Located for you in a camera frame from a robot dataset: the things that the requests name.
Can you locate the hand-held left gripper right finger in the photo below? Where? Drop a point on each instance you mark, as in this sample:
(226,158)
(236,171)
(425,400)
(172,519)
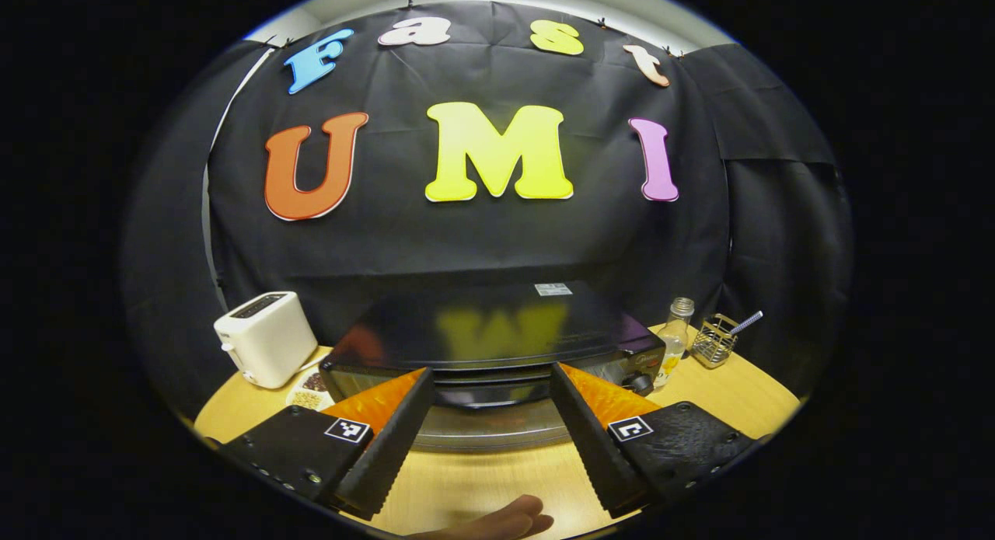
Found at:
(595,447)

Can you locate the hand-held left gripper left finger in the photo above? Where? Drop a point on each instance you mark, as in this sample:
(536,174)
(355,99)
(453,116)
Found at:
(389,447)

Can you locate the tan food pile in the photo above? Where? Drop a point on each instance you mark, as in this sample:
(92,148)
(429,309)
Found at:
(307,400)

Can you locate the dark brown food pile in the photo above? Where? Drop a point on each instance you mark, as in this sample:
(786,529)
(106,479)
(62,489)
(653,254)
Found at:
(315,382)

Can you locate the black electric oven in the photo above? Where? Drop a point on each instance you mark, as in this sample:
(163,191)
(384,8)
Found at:
(482,338)

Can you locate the small white plate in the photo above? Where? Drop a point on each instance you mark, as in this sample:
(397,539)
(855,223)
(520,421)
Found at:
(299,384)

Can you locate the clear glass bottle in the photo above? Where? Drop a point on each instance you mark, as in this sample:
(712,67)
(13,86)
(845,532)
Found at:
(675,338)

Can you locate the white toaster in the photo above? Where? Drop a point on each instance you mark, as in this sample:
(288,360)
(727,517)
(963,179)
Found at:
(268,342)

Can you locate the metal spoon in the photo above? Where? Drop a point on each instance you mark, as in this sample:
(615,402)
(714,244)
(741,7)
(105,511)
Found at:
(746,322)

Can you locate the black backdrop cloth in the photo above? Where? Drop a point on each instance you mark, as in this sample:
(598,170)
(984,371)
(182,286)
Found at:
(482,237)

